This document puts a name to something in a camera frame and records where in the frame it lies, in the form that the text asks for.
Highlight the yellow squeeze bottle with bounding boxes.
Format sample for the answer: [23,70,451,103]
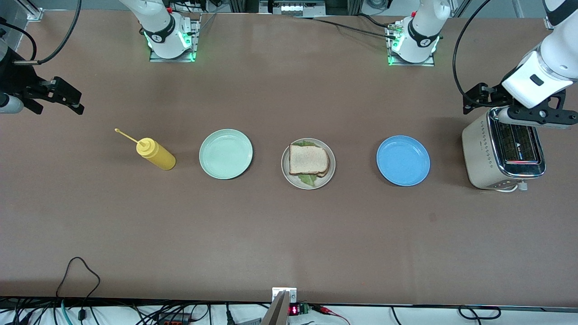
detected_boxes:
[114,128,177,171]

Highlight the toasted bread slice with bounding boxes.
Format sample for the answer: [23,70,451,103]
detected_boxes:
[316,150,331,178]
[289,144,329,176]

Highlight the green lettuce leaf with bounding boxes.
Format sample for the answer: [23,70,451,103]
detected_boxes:
[293,140,322,187]

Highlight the blue plate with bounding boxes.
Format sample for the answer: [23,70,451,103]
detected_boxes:
[376,135,431,187]

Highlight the pale green plate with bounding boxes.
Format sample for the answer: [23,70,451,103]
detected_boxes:
[199,129,253,180]

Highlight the beige plate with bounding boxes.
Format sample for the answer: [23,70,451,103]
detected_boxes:
[281,138,336,190]

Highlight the beige chrome toaster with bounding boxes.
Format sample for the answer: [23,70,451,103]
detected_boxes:
[461,106,547,193]

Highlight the white power strip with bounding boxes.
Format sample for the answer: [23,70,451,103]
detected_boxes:
[280,2,317,15]

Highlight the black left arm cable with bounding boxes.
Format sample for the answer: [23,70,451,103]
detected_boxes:
[453,0,493,102]

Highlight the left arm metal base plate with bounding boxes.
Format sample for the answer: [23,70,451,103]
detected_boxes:
[387,20,436,67]

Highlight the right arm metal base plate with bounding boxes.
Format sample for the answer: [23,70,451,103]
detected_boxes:
[149,13,201,63]

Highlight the black cable with metal plug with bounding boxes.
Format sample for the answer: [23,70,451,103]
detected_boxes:
[291,14,405,39]

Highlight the looped black cable with ferrite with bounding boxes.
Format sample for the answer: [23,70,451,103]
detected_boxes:
[56,257,101,325]

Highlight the coiled black cable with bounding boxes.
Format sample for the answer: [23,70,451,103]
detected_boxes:
[457,305,503,320]

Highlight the red wires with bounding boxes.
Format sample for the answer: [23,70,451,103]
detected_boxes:
[314,305,350,325]

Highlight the aluminium camera mast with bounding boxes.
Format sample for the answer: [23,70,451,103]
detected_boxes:
[261,288,298,325]

